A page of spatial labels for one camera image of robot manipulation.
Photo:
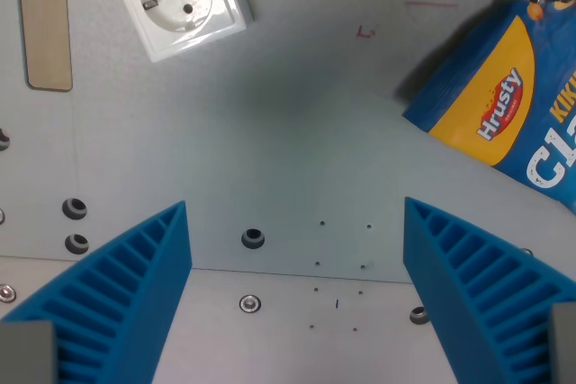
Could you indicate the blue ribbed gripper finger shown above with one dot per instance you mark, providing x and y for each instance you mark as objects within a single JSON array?
[
  {"x": 468, "y": 285},
  {"x": 135, "y": 285}
]

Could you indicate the silver screw in table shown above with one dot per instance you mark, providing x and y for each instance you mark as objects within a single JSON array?
[
  {"x": 6, "y": 293},
  {"x": 249, "y": 303}
]

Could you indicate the blue yellow Hrusty snack bag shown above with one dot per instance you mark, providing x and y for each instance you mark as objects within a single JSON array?
[{"x": 504, "y": 100}]

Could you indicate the light wooden strip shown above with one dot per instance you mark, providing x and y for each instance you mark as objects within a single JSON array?
[{"x": 46, "y": 20}]

